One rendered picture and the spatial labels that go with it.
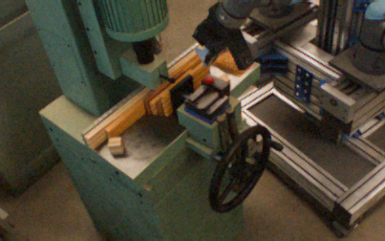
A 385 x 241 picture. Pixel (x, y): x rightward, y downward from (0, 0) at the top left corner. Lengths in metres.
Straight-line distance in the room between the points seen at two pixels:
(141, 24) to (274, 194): 1.35
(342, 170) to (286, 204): 0.32
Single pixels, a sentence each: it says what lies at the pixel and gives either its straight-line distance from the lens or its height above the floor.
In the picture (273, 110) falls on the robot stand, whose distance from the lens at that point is 2.35.
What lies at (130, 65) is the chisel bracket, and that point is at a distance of 1.34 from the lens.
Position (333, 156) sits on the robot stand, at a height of 0.21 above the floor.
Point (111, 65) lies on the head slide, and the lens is 1.36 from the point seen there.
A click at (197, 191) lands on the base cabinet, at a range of 1.57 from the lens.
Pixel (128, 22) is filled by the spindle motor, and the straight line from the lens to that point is 1.16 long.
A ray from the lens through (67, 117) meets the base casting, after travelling 1.63.
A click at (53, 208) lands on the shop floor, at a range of 2.44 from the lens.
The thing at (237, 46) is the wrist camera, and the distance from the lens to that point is 1.12.
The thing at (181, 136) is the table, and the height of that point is 0.90.
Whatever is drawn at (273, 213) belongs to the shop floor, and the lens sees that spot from 2.21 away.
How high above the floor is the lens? 1.87
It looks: 45 degrees down
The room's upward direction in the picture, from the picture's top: 8 degrees counter-clockwise
